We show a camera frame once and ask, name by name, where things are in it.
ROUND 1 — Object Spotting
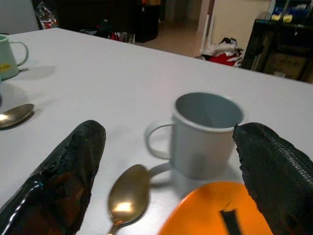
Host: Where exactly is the black shelf unit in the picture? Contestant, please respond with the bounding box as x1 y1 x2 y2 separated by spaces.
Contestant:
242 18 313 83

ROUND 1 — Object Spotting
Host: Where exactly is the red and white clothes pile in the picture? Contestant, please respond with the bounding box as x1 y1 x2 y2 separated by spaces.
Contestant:
202 38 245 67

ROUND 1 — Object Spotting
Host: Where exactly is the dark clothes heap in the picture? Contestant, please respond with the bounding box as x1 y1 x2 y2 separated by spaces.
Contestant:
79 21 136 42

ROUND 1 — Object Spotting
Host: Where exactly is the metal spoon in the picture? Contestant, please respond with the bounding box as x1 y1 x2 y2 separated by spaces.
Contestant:
106 164 151 235
0 103 35 129

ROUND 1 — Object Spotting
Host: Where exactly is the pale green mug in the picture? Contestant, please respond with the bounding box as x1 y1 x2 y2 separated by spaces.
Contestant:
0 34 29 81

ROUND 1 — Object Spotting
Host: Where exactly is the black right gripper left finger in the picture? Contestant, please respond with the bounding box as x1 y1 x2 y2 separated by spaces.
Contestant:
0 119 107 235

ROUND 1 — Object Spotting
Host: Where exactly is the black cabinet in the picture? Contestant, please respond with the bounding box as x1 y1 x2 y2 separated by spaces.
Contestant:
57 0 159 44

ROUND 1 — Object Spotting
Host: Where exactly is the orange plate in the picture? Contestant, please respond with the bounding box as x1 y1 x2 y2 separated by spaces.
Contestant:
157 181 274 235

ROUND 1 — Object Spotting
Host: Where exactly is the white pole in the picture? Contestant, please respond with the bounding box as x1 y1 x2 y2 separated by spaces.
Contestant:
200 14 213 53

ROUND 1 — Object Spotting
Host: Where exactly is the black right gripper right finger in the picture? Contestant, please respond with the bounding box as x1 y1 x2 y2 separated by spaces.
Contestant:
233 121 313 235

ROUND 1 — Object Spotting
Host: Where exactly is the grey mug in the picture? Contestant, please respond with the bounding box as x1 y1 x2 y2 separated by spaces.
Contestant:
144 92 245 181

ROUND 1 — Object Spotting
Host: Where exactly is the red printed plastic bag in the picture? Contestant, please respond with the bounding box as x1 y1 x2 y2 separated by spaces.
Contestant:
34 0 59 30

